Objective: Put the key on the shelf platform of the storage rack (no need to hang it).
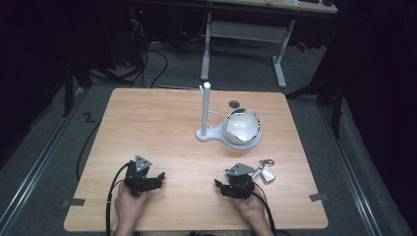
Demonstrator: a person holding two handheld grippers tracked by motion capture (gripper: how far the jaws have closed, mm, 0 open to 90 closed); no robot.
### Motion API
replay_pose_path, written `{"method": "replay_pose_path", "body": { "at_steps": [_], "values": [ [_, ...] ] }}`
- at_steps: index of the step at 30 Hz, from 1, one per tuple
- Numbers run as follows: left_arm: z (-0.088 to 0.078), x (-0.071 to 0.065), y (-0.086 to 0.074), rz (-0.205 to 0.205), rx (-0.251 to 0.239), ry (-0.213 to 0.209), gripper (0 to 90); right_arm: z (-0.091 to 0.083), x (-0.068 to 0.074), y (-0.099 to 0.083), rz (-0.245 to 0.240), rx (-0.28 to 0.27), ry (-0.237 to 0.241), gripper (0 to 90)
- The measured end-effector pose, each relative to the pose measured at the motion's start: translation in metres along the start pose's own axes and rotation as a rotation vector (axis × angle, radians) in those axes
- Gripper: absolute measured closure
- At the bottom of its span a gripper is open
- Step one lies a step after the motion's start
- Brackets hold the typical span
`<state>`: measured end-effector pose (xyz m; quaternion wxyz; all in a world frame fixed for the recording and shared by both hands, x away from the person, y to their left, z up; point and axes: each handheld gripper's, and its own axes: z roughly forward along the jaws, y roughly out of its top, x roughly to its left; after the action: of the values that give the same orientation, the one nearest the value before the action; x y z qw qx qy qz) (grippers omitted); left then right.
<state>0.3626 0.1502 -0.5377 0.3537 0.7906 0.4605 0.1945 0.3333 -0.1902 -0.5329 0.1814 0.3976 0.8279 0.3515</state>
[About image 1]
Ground grey-legged wooden desk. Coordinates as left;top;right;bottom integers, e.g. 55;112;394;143
183;0;339;89

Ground person's left hand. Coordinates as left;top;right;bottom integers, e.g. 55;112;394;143
114;182;150;228

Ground black floor cable bundle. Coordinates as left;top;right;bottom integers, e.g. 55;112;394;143
88;18;169;89

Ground metal floor rail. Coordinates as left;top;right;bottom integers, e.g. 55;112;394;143
0;86;87;232
318;105;384;236

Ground white stand with pole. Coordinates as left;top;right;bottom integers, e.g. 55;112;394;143
195;81;263;151

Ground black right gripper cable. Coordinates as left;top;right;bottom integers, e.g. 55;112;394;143
251;183;278;236

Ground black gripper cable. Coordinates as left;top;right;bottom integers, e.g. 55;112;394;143
251;183;278;236
104;162;132;236

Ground white round bowl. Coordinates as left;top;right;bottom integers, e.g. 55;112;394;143
222;107;262;146

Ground black metal stand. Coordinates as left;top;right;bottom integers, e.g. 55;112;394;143
285;65;348;140
61;48;94;118

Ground person's right hand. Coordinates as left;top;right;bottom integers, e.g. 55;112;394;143
229;190;268;224

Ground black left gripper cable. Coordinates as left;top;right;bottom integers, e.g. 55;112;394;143
104;162;132;236

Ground silver key fob with ring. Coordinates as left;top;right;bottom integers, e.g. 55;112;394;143
251;158;276;185

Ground thin black floor cable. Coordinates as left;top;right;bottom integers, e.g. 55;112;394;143
76;119;102;182

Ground grey tape strip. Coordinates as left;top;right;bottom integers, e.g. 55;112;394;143
308;192;328;203
61;198;87;207

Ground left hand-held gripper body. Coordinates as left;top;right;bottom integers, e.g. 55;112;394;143
123;154;157;198

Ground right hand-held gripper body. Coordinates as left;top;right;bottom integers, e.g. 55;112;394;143
225;162;258;201

